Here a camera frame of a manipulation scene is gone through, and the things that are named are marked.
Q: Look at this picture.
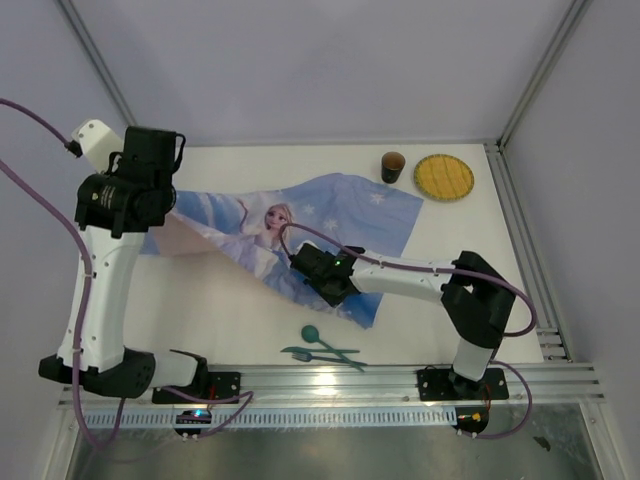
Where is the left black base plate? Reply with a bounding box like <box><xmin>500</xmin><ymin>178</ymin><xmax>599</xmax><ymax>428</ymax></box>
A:
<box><xmin>151</xmin><ymin>371</ymin><xmax>242</xmax><ymax>405</ymax></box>

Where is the aluminium front rail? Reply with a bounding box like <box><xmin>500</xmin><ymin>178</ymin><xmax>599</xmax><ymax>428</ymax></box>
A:
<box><xmin>58</xmin><ymin>363</ymin><xmax>606</xmax><ymax>409</ymax></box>

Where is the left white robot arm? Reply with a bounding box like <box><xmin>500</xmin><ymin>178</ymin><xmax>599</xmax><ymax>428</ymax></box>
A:
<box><xmin>38</xmin><ymin>120</ymin><xmax>210</xmax><ymax>402</ymax></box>

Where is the teal plastic spoon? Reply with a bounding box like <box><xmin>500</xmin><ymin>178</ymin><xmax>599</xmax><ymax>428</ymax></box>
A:
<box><xmin>301</xmin><ymin>325</ymin><xmax>364</xmax><ymax>372</ymax></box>

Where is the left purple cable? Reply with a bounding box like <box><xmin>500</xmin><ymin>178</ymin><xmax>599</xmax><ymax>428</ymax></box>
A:
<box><xmin>0</xmin><ymin>97</ymin><xmax>256</xmax><ymax>451</ymax></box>

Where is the dark teal plastic fork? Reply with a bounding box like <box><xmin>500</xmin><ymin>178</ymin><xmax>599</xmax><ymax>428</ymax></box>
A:
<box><xmin>292</xmin><ymin>352</ymin><xmax>366</xmax><ymax>367</ymax></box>

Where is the teal plastic knife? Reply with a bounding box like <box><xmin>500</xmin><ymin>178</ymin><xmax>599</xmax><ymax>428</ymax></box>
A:
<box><xmin>280</xmin><ymin>346</ymin><xmax>360</xmax><ymax>354</ymax></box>

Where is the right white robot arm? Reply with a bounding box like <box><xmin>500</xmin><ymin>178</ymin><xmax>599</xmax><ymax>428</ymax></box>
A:
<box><xmin>289</xmin><ymin>243</ymin><xmax>516</xmax><ymax>399</ymax></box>

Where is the brown paper cup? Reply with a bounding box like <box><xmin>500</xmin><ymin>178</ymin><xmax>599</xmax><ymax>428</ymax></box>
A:
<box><xmin>381</xmin><ymin>151</ymin><xmax>406</xmax><ymax>184</ymax></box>

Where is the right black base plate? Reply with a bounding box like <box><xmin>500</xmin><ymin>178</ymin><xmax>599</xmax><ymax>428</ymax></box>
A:
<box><xmin>416</xmin><ymin>366</ymin><xmax>510</xmax><ymax>401</ymax></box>

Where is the right aluminium side rail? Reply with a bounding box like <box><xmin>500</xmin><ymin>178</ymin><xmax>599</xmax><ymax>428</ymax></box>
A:
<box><xmin>484</xmin><ymin>143</ymin><xmax>573</xmax><ymax>363</ymax></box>

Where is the white slotted cable duct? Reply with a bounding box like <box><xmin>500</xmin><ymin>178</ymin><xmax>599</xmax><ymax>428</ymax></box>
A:
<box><xmin>79</xmin><ymin>405</ymin><xmax>459</xmax><ymax>429</ymax></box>

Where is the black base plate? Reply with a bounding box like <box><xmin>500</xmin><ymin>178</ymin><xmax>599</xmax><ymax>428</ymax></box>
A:
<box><xmin>151</xmin><ymin>371</ymin><xmax>242</xmax><ymax>405</ymax></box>
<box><xmin>416</xmin><ymin>366</ymin><xmax>510</xmax><ymax>401</ymax></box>

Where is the yellow woven round plate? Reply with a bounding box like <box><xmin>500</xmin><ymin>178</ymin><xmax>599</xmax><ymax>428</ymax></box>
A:
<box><xmin>413</xmin><ymin>154</ymin><xmax>475</xmax><ymax>202</ymax></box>

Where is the blue pink Elsa cloth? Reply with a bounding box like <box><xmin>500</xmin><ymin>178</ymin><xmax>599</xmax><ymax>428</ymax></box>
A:
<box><xmin>141</xmin><ymin>173</ymin><xmax>423</xmax><ymax>329</ymax></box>

